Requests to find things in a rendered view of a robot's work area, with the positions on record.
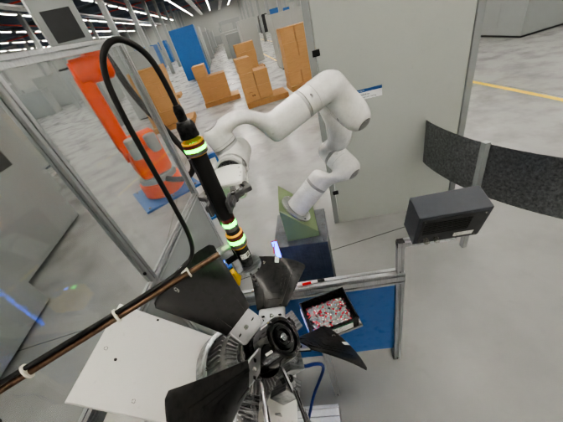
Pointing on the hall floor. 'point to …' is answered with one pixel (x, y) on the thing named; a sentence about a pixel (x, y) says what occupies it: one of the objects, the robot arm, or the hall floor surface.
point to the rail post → (398, 320)
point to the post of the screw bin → (331, 373)
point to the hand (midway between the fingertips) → (220, 205)
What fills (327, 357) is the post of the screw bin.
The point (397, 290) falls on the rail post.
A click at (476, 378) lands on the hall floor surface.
